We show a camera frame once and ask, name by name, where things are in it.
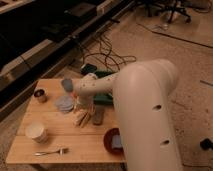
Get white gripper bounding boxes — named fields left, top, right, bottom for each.
left=75, top=96, right=95, bottom=126

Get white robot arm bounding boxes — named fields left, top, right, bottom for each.
left=74, top=59, right=183, bottom=171

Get small metal cup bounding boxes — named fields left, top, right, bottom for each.
left=34, top=89, right=47, bottom=103

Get white paper cup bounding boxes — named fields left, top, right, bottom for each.
left=25, top=122, right=48, bottom=143

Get dark rectangular block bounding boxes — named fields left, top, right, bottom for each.
left=92, top=106, right=105, bottom=125

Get grey blue round lid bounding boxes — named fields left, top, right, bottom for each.
left=55, top=96, right=74, bottom=113

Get green plastic bin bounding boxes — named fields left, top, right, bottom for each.
left=93, top=71, right=113, bottom=105

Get dark red bowl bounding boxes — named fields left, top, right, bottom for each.
left=103, top=128, right=123, bottom=155

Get blue sponge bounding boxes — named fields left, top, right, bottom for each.
left=111, top=135, right=122, bottom=149

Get silver fork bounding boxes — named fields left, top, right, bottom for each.
left=34, top=148, right=69, bottom=156

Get black power adapter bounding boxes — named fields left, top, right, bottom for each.
left=81, top=63, right=97, bottom=75

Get black box on floor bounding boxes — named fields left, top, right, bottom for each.
left=200, top=138, right=213, bottom=150

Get black office chair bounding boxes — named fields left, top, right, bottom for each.
left=140, top=0, right=191, bottom=23

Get black floor cables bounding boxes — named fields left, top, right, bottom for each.
left=78, top=33, right=138, bottom=73

